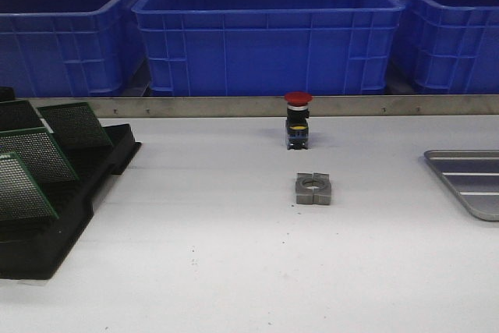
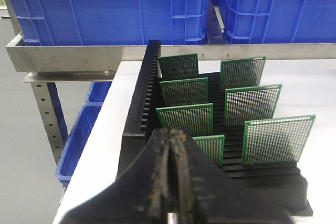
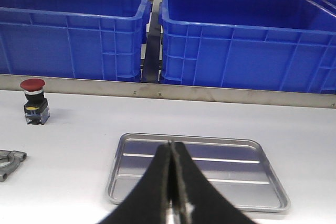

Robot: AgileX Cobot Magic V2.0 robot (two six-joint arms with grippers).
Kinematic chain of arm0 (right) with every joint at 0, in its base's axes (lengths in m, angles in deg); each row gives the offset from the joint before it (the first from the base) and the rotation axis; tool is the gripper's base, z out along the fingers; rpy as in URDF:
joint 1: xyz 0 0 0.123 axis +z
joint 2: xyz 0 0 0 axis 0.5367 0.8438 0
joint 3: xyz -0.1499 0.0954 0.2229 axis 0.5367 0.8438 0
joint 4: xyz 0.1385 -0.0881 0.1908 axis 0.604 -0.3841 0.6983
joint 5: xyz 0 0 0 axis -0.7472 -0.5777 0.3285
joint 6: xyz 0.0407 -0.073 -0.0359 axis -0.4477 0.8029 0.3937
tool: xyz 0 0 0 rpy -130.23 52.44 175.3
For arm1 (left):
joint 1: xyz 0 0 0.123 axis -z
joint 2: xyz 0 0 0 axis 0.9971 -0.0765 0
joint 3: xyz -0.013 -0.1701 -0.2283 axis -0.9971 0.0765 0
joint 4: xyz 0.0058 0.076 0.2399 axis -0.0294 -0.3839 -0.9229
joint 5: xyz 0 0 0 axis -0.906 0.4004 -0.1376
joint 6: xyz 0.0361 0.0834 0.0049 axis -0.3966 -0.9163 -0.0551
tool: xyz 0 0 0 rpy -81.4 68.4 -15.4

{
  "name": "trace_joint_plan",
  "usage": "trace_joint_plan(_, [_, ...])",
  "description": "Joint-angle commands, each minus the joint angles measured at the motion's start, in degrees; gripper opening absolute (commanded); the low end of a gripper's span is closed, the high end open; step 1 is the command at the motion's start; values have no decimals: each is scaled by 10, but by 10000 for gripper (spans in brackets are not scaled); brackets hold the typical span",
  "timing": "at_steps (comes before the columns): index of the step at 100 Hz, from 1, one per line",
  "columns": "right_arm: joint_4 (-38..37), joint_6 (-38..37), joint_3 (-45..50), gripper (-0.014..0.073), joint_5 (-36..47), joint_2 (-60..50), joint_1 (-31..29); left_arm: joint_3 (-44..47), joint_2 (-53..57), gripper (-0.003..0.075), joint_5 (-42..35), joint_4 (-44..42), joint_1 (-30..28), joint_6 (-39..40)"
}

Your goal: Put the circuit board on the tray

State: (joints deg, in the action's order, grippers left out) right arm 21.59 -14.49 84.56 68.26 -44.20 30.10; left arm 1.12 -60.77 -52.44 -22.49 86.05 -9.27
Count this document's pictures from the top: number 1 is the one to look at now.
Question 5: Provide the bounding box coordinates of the silver metal tray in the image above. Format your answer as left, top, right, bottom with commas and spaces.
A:
424, 150, 498, 221

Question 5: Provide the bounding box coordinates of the black slotted board rack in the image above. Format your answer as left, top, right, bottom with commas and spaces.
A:
1, 87, 141, 280

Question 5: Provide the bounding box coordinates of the centre blue plastic crate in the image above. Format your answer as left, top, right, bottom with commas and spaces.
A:
133, 0, 404, 97

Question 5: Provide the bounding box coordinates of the blue plastic crate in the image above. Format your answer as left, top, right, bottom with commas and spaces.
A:
1, 0, 145, 97
391, 0, 498, 94
133, 0, 404, 97

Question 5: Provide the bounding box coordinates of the red emergency stop button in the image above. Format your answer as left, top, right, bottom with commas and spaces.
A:
284, 91, 313, 150

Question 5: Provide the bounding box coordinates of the green perforated circuit board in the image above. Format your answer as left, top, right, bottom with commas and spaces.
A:
37, 102, 113, 150
0, 100, 44, 132
1, 126, 79, 183
1, 152, 58, 221

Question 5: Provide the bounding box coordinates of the right blue plastic crate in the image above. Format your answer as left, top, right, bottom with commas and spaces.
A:
391, 0, 498, 94

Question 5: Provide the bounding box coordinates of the grey metal clamp block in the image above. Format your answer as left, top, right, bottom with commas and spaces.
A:
295, 172, 332, 205

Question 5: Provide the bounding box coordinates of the left blue plastic crate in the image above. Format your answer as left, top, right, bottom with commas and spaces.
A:
1, 0, 145, 97

